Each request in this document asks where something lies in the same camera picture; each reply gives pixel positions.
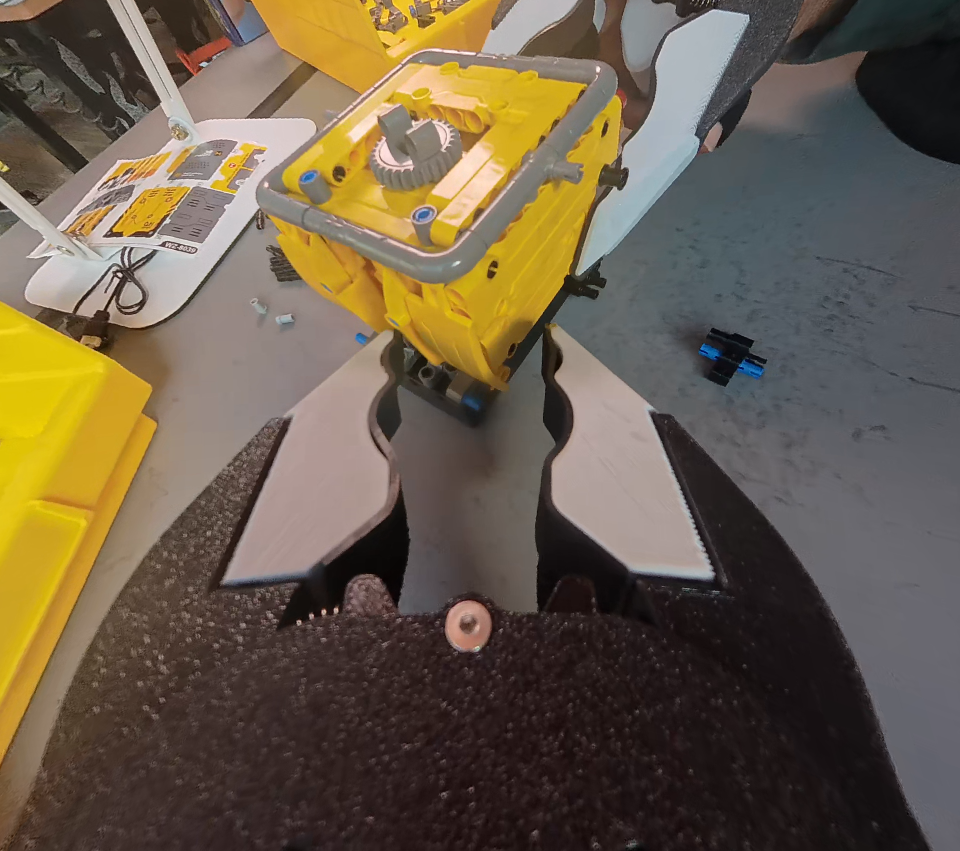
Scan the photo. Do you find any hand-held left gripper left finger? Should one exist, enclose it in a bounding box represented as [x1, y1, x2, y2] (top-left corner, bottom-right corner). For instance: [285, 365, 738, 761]
[219, 333, 410, 588]

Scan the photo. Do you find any yellow lego vehicle model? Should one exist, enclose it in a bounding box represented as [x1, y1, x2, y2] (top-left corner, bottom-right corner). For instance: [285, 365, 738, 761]
[255, 48, 633, 428]

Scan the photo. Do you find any lego sticker sheet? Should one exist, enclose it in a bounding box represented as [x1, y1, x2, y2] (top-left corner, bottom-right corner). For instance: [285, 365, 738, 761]
[58, 138, 269, 260]

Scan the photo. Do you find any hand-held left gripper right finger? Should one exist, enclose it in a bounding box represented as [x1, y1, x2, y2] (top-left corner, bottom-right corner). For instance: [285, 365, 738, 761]
[536, 324, 717, 582]

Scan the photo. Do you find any black lego connector assembly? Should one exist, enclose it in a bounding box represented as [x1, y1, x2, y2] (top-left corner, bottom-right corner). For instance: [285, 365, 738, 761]
[699, 327, 769, 389]

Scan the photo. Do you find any yellow plastic bin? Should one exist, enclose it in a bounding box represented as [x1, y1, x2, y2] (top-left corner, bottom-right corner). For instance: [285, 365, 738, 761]
[0, 299, 160, 743]

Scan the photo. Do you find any pile of mixed lego parts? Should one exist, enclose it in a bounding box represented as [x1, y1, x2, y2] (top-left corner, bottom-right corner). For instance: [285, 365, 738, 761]
[357, 0, 490, 51]

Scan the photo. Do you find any black power plug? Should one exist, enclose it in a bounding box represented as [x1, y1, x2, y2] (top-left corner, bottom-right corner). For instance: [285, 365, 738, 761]
[54, 311, 116, 352]

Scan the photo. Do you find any black cable bundle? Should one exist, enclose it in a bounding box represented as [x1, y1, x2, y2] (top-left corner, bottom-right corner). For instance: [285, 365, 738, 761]
[75, 245, 156, 320]

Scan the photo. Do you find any white book stand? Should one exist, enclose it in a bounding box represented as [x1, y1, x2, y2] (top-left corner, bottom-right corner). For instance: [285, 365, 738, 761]
[0, 0, 318, 329]

